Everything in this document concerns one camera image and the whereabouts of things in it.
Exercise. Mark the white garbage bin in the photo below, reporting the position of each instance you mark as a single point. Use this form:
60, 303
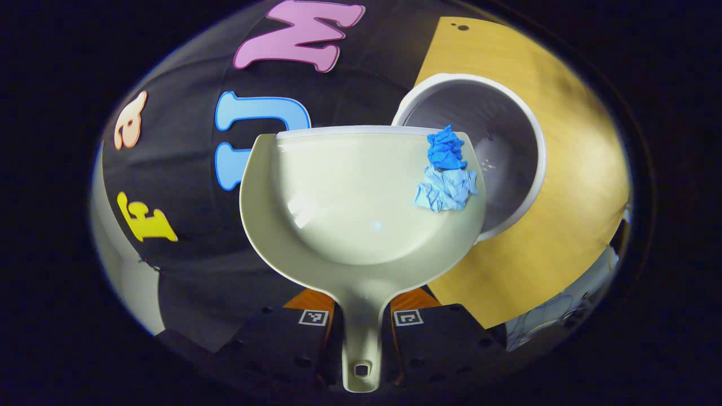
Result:
502, 135

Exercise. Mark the grey dustpan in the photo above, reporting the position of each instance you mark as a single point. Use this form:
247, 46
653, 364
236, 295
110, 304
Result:
355, 197

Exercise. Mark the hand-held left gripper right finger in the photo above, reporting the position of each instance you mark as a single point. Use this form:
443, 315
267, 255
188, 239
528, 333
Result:
445, 344

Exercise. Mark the dark blue paper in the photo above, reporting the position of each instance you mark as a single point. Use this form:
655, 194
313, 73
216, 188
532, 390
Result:
445, 149

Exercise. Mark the light blue paper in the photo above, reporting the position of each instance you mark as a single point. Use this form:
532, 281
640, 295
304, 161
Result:
448, 189

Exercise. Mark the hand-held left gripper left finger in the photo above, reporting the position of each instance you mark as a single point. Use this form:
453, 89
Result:
276, 344

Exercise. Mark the wooden desktop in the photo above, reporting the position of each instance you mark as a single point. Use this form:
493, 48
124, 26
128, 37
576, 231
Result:
569, 169

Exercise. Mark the black backdrop cloth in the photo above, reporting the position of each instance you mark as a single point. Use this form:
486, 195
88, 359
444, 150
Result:
186, 73

